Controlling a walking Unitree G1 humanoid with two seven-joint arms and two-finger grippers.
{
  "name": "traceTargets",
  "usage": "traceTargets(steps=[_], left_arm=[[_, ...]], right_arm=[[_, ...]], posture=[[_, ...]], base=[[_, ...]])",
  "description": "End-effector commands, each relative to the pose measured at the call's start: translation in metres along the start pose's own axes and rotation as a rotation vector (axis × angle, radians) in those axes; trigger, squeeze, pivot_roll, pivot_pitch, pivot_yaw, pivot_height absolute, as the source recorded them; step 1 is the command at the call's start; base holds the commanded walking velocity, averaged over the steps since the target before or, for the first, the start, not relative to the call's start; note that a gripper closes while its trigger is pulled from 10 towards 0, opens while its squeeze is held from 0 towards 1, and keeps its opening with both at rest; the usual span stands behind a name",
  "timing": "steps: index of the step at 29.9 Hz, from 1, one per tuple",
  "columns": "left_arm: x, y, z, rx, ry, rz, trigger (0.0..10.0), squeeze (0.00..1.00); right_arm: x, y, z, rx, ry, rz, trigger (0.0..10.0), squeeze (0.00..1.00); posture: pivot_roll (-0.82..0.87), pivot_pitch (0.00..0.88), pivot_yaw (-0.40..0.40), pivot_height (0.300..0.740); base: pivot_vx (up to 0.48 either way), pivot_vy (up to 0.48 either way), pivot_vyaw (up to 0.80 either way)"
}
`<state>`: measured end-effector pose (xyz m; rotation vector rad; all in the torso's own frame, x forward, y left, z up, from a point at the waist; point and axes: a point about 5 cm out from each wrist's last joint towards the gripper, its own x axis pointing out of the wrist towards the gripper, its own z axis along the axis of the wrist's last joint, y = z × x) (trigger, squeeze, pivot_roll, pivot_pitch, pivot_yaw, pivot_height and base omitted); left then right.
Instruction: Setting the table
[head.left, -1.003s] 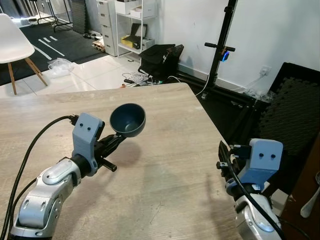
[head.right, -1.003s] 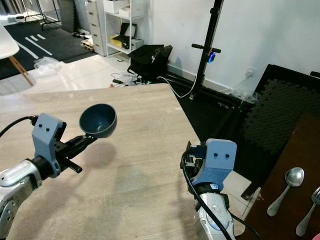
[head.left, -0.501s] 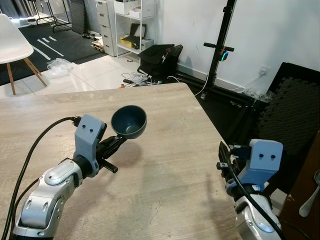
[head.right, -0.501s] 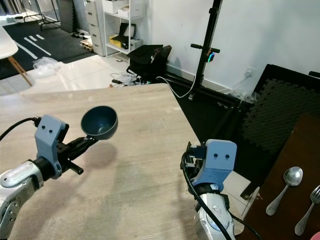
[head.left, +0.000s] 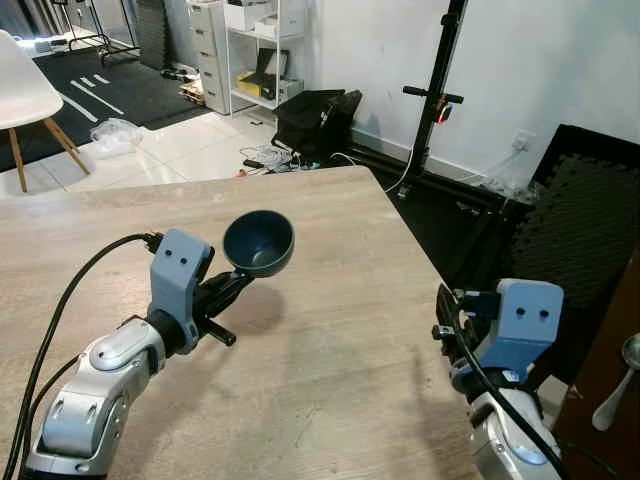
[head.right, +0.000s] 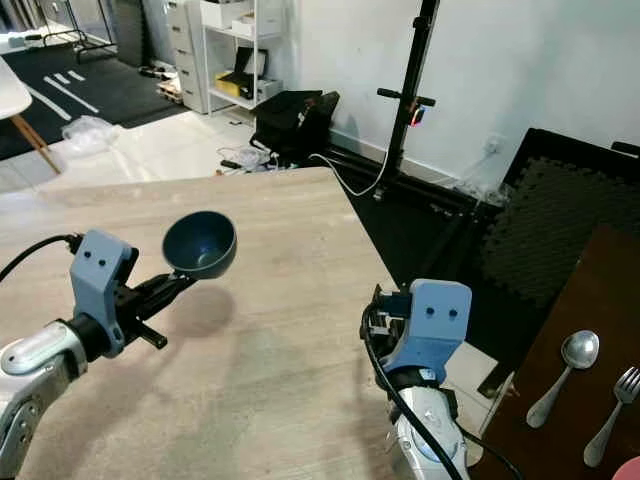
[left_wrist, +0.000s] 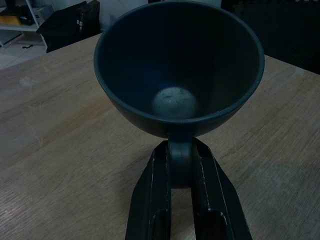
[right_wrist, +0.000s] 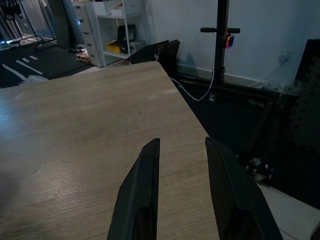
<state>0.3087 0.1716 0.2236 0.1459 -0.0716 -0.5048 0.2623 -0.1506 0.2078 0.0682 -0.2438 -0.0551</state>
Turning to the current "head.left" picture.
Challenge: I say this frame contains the dark blue bowl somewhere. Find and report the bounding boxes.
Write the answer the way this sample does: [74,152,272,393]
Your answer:
[222,210,297,279]

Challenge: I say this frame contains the black foam mat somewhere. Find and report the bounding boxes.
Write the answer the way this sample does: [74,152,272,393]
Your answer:
[440,124,640,387]

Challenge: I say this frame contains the silver metal spoon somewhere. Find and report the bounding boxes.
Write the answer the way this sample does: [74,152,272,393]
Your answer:
[591,334,640,432]

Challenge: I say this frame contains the black bag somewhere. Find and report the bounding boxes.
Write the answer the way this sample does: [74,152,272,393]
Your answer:
[272,88,364,167]

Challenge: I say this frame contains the clear plastic bag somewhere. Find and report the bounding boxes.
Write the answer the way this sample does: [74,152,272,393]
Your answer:
[90,117,147,158]

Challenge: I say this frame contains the dark brown side table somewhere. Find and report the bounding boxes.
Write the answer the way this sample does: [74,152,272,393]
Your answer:
[552,250,640,480]

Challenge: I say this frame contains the yellow box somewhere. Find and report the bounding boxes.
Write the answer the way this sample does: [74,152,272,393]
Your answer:
[236,70,265,99]

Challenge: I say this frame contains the black striped floor mat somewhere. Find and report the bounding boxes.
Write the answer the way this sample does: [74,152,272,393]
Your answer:
[0,44,213,173]

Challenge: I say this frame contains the white metal shelf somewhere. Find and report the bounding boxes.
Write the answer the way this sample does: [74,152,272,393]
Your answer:
[224,0,313,113]

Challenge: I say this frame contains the white drawer cabinet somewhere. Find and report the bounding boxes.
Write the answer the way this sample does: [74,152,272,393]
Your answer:
[186,0,235,115]

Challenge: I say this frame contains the black stand pole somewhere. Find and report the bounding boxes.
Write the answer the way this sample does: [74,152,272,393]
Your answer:
[394,0,471,201]

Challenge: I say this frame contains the white chair with wooden legs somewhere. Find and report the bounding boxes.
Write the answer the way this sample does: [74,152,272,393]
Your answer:
[0,30,91,194]

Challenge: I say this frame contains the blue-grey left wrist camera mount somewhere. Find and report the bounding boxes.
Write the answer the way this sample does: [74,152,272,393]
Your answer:
[150,228,215,327]

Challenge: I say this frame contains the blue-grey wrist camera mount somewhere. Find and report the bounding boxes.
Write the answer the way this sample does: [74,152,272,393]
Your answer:
[150,228,215,327]
[478,279,565,383]

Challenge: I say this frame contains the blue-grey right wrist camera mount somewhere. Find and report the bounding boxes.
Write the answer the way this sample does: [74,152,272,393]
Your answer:
[478,279,565,383]

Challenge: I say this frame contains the white floor cable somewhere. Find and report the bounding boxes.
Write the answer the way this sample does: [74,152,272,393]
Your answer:
[328,148,419,198]

